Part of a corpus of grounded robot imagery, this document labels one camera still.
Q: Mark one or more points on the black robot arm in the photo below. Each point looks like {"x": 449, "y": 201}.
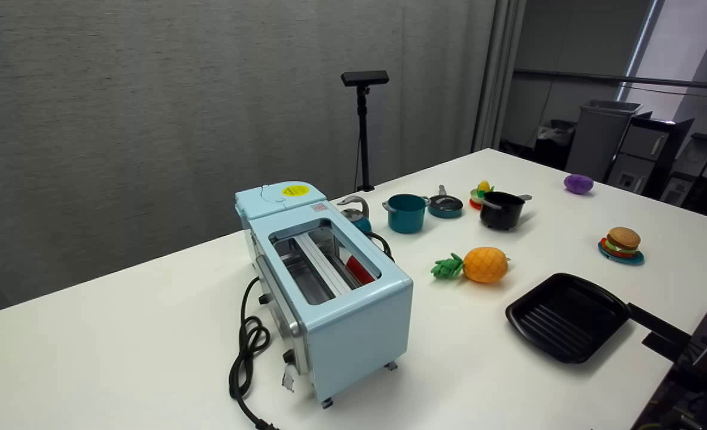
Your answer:
{"x": 682, "y": 397}

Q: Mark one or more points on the toy hamburger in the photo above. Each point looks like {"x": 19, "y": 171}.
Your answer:
{"x": 622, "y": 242}

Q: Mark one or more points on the small grey frying pan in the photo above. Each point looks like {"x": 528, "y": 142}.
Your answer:
{"x": 445, "y": 206}

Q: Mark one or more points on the teal toy plate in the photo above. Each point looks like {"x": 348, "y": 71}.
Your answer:
{"x": 633, "y": 260}

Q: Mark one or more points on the purple toy bowl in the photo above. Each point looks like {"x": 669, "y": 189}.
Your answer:
{"x": 578, "y": 186}

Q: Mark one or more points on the colourful toy food pile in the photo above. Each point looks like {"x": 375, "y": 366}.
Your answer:
{"x": 478, "y": 195}

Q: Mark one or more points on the teal toy pot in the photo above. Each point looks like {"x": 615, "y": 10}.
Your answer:
{"x": 405, "y": 214}

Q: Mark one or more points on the grey filing cabinet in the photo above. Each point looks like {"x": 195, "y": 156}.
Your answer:
{"x": 624, "y": 146}

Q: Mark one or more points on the teal toy kettle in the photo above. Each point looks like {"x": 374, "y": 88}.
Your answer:
{"x": 356, "y": 211}

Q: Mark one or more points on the orange pineapple plushy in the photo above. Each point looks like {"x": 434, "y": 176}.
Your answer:
{"x": 482, "y": 266}

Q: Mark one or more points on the black grill pan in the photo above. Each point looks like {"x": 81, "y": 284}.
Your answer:
{"x": 570, "y": 320}

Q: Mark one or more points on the light blue toaster oven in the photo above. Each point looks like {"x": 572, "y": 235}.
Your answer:
{"x": 341, "y": 302}

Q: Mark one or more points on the black toy pot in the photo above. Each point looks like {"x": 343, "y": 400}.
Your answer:
{"x": 503, "y": 211}

